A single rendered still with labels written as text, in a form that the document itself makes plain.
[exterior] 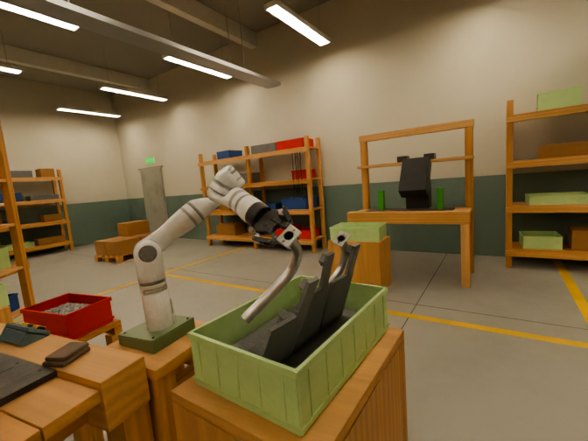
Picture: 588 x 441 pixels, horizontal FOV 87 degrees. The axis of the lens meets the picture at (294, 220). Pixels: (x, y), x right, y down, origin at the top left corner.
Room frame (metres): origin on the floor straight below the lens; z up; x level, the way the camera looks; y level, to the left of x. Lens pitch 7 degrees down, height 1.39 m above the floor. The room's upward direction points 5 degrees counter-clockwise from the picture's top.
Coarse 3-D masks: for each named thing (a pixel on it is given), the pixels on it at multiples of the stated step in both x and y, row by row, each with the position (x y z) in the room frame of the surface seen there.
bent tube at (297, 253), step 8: (288, 232) 0.79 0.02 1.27; (296, 232) 0.77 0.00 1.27; (280, 240) 0.77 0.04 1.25; (288, 240) 0.76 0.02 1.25; (296, 240) 0.78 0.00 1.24; (296, 248) 0.80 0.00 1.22; (296, 256) 0.83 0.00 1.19; (296, 264) 0.84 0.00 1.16; (288, 272) 0.85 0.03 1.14; (280, 280) 0.84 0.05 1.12; (288, 280) 0.84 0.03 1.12; (272, 288) 0.83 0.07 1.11; (280, 288) 0.83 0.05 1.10; (264, 296) 0.82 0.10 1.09; (272, 296) 0.82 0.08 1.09; (256, 304) 0.80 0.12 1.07; (264, 304) 0.81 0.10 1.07; (248, 312) 0.79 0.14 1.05; (256, 312) 0.80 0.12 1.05; (248, 320) 0.79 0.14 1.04
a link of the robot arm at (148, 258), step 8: (144, 240) 1.11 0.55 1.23; (136, 248) 1.07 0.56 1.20; (144, 248) 1.07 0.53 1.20; (152, 248) 1.08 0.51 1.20; (160, 248) 1.11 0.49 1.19; (136, 256) 1.06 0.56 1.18; (144, 256) 1.07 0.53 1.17; (152, 256) 1.08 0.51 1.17; (160, 256) 1.10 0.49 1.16; (136, 264) 1.06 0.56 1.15; (144, 264) 1.07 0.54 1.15; (152, 264) 1.08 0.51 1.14; (160, 264) 1.09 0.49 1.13; (136, 272) 1.06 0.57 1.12; (144, 272) 1.07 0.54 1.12; (152, 272) 1.08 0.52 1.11; (160, 272) 1.09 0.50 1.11; (144, 280) 1.07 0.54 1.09; (152, 280) 1.07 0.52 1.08; (160, 280) 1.09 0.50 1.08
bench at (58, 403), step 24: (48, 384) 0.82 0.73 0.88; (72, 384) 0.81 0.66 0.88; (0, 408) 0.73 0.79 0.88; (24, 408) 0.72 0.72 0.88; (48, 408) 0.72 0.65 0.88; (72, 408) 0.71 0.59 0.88; (144, 408) 0.88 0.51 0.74; (0, 432) 0.65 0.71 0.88; (24, 432) 0.64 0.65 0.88; (48, 432) 0.66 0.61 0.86; (72, 432) 0.77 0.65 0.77; (120, 432) 0.82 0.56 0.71; (144, 432) 0.87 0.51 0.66
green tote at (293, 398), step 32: (288, 288) 1.31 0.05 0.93; (352, 288) 1.23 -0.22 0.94; (384, 288) 1.14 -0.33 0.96; (224, 320) 1.01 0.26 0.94; (256, 320) 1.13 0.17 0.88; (352, 320) 0.90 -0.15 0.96; (384, 320) 1.11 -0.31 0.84; (192, 352) 0.90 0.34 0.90; (224, 352) 0.81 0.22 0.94; (320, 352) 0.74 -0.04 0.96; (352, 352) 0.89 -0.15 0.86; (224, 384) 0.82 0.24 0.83; (256, 384) 0.74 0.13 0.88; (288, 384) 0.68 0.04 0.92; (320, 384) 0.74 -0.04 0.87; (288, 416) 0.69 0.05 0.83
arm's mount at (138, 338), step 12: (144, 324) 1.15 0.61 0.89; (180, 324) 1.10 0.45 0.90; (192, 324) 1.15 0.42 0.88; (120, 336) 1.07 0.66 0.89; (132, 336) 1.05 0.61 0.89; (144, 336) 1.03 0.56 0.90; (156, 336) 1.02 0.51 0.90; (168, 336) 1.05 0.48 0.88; (180, 336) 1.09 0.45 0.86; (144, 348) 1.01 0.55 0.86; (156, 348) 1.00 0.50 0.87
